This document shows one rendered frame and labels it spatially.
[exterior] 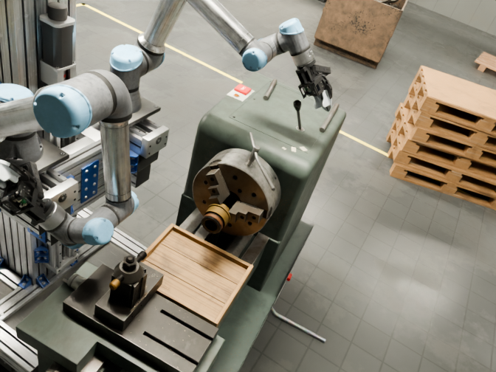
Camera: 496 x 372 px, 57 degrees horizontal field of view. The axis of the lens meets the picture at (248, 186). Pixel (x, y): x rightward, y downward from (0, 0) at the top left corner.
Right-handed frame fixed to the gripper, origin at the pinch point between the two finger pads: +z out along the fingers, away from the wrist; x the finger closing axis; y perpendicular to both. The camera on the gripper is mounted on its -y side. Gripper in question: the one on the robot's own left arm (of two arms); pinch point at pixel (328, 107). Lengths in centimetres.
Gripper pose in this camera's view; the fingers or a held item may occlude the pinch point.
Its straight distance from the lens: 177.2
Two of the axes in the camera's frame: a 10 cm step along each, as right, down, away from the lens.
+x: 7.3, -0.3, -6.9
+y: -5.3, 6.2, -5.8
